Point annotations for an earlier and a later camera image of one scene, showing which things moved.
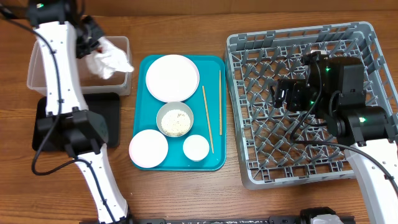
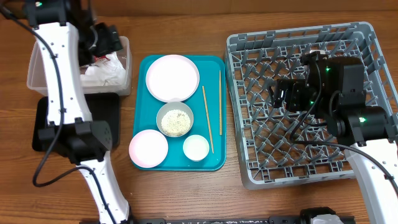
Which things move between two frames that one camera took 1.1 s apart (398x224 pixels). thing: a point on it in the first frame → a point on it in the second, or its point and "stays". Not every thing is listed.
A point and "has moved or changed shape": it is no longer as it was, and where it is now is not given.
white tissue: (108, 60) has moved or changed shape
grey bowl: (175, 119) stays
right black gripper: (293, 89) stays
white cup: (196, 147) stays
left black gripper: (97, 33) → (112, 41)
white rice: (176, 122) stays
